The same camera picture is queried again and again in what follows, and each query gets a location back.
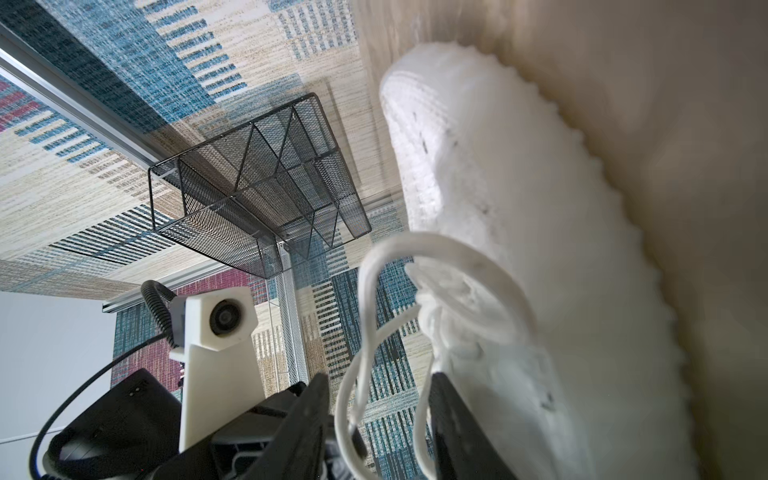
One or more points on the white sneaker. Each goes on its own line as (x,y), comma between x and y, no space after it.
(483,157)

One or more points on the white shoelace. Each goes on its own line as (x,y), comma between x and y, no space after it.
(353,393)

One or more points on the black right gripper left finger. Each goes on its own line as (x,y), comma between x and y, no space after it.
(297,451)

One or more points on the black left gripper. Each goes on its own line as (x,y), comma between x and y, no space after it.
(233,448)

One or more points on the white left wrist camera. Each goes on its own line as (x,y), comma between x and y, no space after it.
(212,333)

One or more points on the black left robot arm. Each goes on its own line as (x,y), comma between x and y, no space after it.
(133,432)

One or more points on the black wire mesh shelf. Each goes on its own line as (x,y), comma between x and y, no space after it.
(268,194)

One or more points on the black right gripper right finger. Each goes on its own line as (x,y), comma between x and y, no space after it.
(461,449)

